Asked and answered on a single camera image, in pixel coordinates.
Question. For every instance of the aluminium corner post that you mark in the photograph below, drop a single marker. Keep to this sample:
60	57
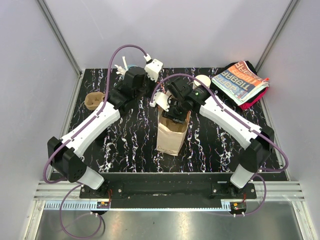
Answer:
58	35
277	32

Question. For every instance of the blue cup with stirrers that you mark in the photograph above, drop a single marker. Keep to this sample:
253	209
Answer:
130	67

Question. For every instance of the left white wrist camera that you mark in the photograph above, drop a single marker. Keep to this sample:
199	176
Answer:
153	67

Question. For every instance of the right aluminium corner post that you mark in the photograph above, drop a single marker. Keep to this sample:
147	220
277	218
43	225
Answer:
277	32

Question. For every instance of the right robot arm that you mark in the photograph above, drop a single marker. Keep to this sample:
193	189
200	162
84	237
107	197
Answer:
256	141

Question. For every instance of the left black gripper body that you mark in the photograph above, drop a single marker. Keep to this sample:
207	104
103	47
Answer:
146	90

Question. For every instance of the brown paper takeout bag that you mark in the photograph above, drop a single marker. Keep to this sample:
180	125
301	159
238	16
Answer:
170	135

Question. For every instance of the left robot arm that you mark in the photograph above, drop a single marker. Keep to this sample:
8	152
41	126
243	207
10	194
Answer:
65	153

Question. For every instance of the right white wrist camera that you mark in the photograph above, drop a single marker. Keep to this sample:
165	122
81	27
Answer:
160	99

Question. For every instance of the stack of paper cups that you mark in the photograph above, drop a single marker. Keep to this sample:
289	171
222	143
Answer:
201	79

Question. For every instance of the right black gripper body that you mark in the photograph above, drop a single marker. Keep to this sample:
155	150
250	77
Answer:
176	112

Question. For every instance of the aluminium frame rail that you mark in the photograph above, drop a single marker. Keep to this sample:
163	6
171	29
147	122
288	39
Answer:
178	196

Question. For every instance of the cardboard cup carrier stack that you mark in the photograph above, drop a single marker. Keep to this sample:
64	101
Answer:
93	100

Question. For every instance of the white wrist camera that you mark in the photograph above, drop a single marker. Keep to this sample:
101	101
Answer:
160	99
153	67

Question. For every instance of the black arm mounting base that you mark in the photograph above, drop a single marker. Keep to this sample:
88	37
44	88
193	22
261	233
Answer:
210	185

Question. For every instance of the left aluminium corner post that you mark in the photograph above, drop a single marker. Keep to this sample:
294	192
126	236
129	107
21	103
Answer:
58	35

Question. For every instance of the stack of black lids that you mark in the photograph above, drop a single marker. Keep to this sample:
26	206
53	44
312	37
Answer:
101	139

